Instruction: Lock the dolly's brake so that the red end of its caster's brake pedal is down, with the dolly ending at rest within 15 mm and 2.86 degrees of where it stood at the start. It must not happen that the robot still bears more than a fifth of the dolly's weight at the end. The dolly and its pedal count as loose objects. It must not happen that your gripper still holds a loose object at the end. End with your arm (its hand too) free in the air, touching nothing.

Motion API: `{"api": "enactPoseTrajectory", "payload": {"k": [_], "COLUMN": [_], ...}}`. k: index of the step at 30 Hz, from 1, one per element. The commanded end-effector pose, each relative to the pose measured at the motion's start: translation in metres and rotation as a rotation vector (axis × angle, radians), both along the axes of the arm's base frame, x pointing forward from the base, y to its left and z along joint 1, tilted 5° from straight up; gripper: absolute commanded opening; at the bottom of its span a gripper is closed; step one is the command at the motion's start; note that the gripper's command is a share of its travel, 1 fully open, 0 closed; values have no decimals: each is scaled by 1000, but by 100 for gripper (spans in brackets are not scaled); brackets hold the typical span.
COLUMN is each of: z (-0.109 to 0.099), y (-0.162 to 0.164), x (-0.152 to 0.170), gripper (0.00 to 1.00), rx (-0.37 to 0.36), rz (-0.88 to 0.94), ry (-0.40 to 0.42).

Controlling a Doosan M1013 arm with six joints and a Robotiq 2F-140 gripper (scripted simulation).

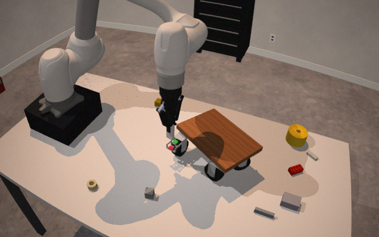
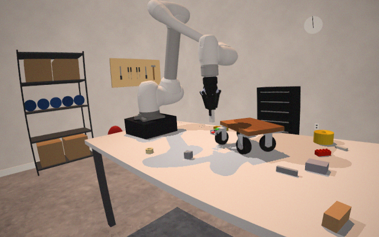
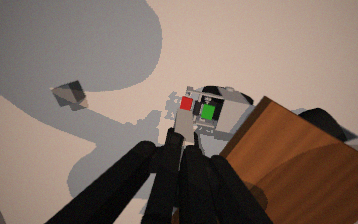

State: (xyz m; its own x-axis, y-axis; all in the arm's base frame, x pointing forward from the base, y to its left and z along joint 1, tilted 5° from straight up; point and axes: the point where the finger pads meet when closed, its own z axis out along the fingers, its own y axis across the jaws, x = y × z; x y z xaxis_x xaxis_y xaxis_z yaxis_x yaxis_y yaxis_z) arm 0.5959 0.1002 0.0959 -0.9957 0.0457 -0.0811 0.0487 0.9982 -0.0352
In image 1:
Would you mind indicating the red toy brick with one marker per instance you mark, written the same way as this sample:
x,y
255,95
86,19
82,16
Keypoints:
x,y
295,169

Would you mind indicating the brown wooden dolly with caster wheels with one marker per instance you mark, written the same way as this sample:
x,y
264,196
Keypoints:
x,y
226,145

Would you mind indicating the dark grey rectangular bar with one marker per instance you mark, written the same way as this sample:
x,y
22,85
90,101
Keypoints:
x,y
264,212

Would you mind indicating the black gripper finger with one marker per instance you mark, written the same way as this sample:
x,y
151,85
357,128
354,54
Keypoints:
x,y
166,119
176,111

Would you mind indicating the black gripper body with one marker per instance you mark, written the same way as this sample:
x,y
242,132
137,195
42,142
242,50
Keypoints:
x,y
169,95

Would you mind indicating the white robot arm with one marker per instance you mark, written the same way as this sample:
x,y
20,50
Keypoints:
x,y
60,69

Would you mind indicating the olive-yellow rectangular block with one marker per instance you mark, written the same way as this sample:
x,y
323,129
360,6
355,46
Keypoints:
x,y
157,102

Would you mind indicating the yellow short cylinder with center hole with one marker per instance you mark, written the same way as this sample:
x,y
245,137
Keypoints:
x,y
296,135

